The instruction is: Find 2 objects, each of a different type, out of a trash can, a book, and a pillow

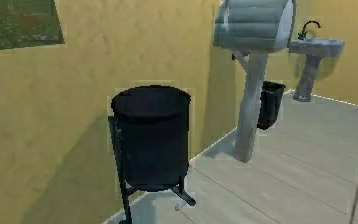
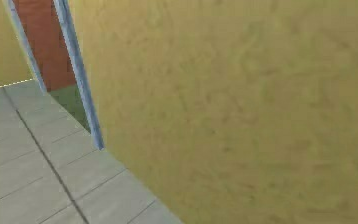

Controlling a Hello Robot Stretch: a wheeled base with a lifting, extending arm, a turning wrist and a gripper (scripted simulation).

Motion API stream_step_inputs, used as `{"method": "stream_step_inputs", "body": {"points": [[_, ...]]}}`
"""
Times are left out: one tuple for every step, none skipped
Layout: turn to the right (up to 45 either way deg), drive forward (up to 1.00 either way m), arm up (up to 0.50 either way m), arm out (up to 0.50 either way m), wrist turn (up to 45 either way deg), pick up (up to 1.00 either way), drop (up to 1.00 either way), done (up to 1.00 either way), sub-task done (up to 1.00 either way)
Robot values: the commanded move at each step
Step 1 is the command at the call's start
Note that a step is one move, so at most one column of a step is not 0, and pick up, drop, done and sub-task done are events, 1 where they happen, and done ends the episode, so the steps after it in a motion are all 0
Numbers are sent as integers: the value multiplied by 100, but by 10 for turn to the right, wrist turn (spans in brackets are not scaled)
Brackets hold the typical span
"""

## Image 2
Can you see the blue-grey door frame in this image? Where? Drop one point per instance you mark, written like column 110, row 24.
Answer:
column 77, row 70

